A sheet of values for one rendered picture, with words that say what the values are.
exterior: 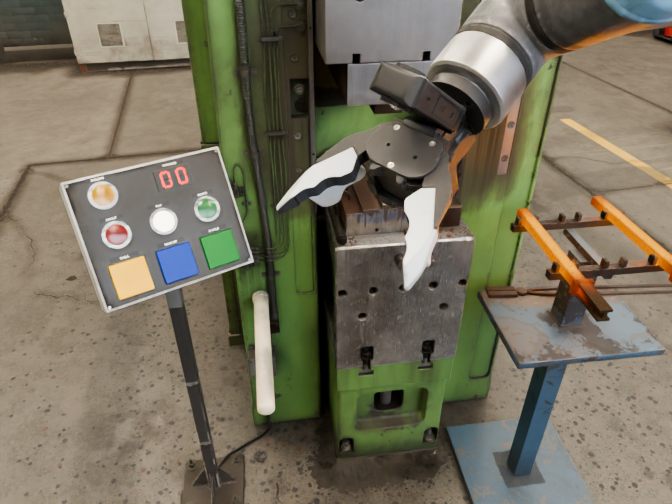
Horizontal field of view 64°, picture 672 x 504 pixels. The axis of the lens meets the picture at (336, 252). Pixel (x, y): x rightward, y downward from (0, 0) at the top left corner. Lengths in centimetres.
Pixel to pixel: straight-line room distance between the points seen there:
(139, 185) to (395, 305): 76
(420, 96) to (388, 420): 161
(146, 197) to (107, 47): 550
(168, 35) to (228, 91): 520
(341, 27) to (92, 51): 562
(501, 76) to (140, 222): 87
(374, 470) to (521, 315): 80
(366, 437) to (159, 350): 104
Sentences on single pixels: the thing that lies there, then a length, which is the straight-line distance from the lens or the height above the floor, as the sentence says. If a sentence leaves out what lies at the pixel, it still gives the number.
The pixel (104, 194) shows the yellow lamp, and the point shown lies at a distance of 121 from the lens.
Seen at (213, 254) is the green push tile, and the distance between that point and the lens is 124.
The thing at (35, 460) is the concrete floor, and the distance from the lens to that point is 232.
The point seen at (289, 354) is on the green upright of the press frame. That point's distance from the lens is 189.
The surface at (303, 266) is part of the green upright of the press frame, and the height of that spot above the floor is 72.
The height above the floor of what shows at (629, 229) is 98.
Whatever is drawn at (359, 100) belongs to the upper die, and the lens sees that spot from 129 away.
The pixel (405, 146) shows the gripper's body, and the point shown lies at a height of 149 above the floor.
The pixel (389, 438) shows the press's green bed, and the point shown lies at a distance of 200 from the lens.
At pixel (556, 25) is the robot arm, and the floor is 159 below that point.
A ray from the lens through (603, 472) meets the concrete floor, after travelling 223.
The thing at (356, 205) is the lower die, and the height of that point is 98.
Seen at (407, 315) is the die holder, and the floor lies 66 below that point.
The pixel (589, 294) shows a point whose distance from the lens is 125.
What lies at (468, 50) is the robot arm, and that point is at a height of 156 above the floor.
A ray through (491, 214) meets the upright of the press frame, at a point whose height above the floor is 86.
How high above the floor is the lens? 169
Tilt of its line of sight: 34 degrees down
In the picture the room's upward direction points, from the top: straight up
